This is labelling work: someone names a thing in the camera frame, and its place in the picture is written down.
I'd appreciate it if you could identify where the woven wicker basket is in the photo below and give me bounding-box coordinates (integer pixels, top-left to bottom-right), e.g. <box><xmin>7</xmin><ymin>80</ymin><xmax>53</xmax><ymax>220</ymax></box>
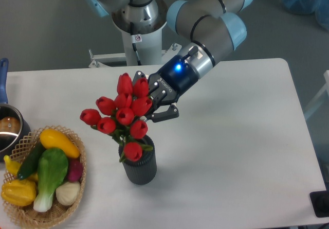
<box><xmin>1</xmin><ymin>126</ymin><xmax>87</xmax><ymax>228</ymax></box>

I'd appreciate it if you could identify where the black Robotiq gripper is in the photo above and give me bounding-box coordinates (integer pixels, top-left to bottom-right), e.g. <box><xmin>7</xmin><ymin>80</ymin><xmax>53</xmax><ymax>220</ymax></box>
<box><xmin>132</xmin><ymin>55</ymin><xmax>199</xmax><ymax>123</ymax></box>

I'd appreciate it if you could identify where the dark grey ribbed vase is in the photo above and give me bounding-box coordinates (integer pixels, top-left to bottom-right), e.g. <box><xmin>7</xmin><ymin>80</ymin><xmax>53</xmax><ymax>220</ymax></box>
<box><xmin>118</xmin><ymin>135</ymin><xmax>157</xmax><ymax>185</ymax></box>

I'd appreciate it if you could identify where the white garlic bulb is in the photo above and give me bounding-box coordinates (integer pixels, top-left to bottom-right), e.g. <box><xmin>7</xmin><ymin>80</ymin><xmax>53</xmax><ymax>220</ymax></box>
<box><xmin>56</xmin><ymin>182</ymin><xmax>80</xmax><ymax>206</ymax></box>

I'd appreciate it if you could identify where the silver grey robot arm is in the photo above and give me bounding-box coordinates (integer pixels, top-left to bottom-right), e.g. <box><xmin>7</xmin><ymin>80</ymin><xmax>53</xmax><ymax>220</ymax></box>
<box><xmin>86</xmin><ymin>0</ymin><xmax>253</xmax><ymax>122</ymax></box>

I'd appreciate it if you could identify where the purple red radish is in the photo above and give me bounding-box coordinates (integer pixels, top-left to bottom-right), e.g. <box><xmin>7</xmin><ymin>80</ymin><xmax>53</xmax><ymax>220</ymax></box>
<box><xmin>67</xmin><ymin>160</ymin><xmax>83</xmax><ymax>182</ymax></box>

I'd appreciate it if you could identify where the yellow squash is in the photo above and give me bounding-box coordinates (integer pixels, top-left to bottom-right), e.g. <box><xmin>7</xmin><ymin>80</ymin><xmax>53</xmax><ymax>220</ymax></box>
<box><xmin>39</xmin><ymin>129</ymin><xmax>80</xmax><ymax>158</ymax></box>

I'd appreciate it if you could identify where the dark green cucumber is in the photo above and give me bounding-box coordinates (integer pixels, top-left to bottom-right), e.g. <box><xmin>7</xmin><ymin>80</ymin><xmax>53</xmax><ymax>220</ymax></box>
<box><xmin>16</xmin><ymin>142</ymin><xmax>46</xmax><ymax>180</ymax></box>

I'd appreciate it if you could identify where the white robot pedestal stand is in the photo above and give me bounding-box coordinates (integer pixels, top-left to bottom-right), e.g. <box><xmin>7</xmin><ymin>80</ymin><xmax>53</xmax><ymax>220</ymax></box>
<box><xmin>88</xmin><ymin>29</ymin><xmax>182</xmax><ymax>68</ymax></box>

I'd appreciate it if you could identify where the yellow bell pepper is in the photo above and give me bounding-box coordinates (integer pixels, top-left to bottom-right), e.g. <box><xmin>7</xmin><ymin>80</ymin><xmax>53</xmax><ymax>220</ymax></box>
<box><xmin>1</xmin><ymin>179</ymin><xmax>36</xmax><ymax>206</ymax></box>

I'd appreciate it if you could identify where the red tulip bouquet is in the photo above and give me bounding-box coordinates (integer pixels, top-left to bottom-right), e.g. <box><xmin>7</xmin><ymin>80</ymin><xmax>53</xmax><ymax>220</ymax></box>
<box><xmin>80</xmin><ymin>73</ymin><xmax>153</xmax><ymax>162</ymax></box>

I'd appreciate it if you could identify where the blue handled saucepan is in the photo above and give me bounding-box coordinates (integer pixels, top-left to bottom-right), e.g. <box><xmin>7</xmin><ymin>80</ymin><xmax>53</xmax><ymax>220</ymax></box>
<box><xmin>1</xmin><ymin>58</ymin><xmax>30</xmax><ymax>162</ymax></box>

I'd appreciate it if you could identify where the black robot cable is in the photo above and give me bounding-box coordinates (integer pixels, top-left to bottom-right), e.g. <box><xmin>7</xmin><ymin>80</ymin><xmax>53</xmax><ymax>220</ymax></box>
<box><xmin>129</xmin><ymin>22</ymin><xmax>142</xmax><ymax>66</ymax></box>

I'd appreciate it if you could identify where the small yellow banana pepper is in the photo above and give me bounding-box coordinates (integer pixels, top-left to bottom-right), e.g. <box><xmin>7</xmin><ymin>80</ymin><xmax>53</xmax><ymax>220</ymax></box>
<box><xmin>4</xmin><ymin>155</ymin><xmax>38</xmax><ymax>182</ymax></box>

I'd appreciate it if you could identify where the green bok choy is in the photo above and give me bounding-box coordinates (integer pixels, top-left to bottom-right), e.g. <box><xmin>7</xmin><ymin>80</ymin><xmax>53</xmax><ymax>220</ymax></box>
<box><xmin>33</xmin><ymin>148</ymin><xmax>68</xmax><ymax>213</ymax></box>

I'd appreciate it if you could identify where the black device at edge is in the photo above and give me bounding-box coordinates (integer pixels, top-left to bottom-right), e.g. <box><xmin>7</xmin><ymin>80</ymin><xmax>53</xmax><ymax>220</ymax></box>
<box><xmin>309</xmin><ymin>190</ymin><xmax>328</xmax><ymax>218</ymax></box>

